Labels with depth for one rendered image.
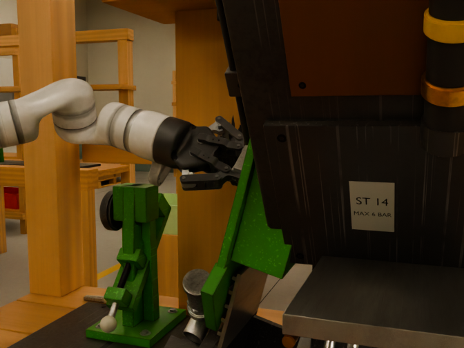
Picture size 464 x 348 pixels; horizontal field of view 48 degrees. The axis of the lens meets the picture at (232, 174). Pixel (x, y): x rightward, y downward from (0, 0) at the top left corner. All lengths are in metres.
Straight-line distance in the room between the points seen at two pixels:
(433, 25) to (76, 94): 0.58
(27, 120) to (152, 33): 11.34
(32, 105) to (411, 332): 0.63
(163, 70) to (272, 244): 11.35
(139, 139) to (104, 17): 12.06
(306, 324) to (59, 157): 0.88
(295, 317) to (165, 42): 11.61
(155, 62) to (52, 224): 10.88
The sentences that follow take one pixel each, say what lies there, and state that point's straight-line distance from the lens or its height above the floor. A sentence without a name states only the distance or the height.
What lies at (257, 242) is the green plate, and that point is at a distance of 0.65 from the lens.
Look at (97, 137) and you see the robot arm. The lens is 0.85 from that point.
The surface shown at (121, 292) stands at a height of 0.99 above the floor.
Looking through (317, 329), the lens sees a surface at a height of 1.12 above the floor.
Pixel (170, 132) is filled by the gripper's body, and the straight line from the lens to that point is 0.77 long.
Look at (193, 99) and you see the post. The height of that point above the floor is 1.33.
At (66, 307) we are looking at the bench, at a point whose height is 0.88.
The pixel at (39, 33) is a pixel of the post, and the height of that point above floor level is 1.47.
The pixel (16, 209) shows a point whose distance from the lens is 6.24.
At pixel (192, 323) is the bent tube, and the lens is 0.76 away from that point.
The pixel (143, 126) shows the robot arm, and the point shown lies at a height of 1.28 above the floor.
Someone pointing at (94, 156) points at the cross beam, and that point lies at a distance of 1.28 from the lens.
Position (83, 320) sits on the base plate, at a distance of 1.10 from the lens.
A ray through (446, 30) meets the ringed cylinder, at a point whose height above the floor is 1.36.
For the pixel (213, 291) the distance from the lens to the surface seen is 0.65.
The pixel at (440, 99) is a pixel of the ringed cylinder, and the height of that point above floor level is 1.31.
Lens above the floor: 1.30
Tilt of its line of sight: 6 degrees down
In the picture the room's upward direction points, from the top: straight up
